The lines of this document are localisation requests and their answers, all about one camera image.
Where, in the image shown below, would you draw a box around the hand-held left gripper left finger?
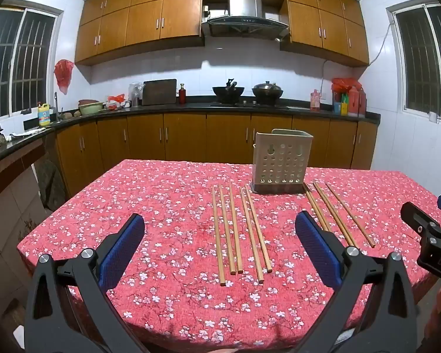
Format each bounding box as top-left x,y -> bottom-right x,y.
24,213 -> 149,353

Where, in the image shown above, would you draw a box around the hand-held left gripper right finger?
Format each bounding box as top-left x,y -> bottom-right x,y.
290,211 -> 417,353

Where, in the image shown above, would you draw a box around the beige perforated utensil holder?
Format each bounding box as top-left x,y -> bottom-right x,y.
250,131 -> 311,195

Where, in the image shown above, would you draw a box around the red floral tablecloth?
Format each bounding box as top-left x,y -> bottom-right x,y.
16,159 -> 441,342

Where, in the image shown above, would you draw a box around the dark round board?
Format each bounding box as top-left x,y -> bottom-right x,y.
34,157 -> 67,212

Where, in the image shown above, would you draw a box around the wooden base cabinets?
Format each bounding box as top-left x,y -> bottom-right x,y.
55,112 -> 379,197

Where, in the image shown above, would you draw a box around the barred window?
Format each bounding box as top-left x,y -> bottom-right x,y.
385,2 -> 441,131
0,5 -> 65,118

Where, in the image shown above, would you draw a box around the green basin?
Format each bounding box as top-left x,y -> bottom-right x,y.
77,101 -> 106,116

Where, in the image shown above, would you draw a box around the white cloth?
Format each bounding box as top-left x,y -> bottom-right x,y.
8,127 -> 46,141

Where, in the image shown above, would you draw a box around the red and white plastic bag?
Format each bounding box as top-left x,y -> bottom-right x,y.
106,94 -> 128,110

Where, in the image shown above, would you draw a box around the yellow detergent bottle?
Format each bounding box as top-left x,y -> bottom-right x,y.
37,102 -> 52,128

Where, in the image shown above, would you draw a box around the clear plastic bag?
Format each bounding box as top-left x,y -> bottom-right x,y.
128,82 -> 145,108

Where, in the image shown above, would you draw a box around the gas stove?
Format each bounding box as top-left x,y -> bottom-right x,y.
209,100 -> 291,109

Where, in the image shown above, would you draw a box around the metal faucet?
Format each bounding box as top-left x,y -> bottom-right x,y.
54,91 -> 65,122

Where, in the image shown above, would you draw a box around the black kitchen countertop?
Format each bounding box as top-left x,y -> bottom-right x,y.
0,95 -> 382,170

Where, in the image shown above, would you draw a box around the dark cutting board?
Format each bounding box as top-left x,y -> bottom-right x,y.
142,79 -> 178,106

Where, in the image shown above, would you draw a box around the wok with lid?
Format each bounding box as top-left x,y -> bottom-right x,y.
251,81 -> 284,104

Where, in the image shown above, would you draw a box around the black wok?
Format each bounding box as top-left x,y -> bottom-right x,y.
212,79 -> 245,104

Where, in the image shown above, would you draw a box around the steel range hood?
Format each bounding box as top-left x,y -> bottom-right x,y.
200,0 -> 291,38

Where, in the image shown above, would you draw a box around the white wall cable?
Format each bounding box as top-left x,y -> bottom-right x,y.
320,22 -> 395,94

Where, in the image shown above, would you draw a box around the wooden wall cabinets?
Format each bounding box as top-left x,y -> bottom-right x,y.
74,0 -> 370,67

